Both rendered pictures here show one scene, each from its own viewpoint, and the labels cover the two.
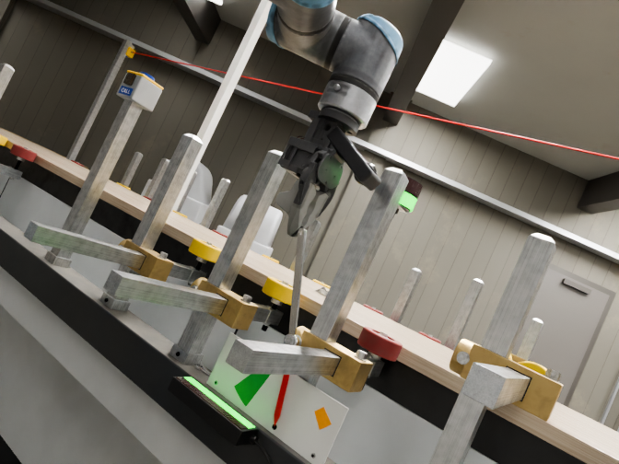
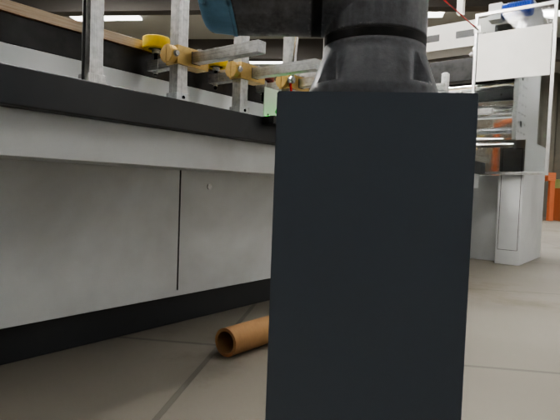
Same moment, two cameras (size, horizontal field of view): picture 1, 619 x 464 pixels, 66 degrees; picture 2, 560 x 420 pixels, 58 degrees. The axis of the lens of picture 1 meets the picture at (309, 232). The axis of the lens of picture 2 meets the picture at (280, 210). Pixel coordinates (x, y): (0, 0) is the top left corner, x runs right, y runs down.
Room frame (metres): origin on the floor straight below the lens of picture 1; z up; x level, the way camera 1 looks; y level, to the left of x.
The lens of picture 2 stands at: (0.65, 1.70, 0.48)
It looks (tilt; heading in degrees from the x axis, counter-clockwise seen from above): 3 degrees down; 275
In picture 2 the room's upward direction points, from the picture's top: 2 degrees clockwise
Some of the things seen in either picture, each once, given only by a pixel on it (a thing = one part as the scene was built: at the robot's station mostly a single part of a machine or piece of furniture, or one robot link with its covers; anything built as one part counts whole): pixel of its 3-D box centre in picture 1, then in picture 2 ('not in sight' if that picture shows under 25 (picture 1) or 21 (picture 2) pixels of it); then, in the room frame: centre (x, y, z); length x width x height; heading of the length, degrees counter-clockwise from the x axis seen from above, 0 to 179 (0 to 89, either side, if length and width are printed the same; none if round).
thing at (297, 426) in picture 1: (271, 394); (287, 107); (0.79, -0.06, 0.75); 0.26 x 0.01 x 0.10; 57
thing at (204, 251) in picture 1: (200, 263); (156, 56); (1.17, 0.21, 0.85); 0.08 x 0.08 x 0.11
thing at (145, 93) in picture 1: (139, 92); not in sight; (1.21, 0.55, 1.18); 0.07 x 0.07 x 0.08; 57
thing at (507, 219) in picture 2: not in sight; (427, 135); (-0.17, -2.61, 0.95); 1.65 x 0.70 x 1.90; 147
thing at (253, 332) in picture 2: not in sight; (260, 331); (0.83, 0.20, 0.04); 0.30 x 0.08 x 0.08; 57
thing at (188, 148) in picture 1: (148, 232); (179, 35); (1.07, 0.33, 0.88); 0.03 x 0.03 x 0.48; 57
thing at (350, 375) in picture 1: (328, 357); (292, 83); (0.79, -0.11, 0.84); 0.13 x 0.06 x 0.05; 57
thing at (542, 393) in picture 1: (503, 377); not in sight; (0.65, -0.32, 0.94); 0.13 x 0.06 x 0.05; 57
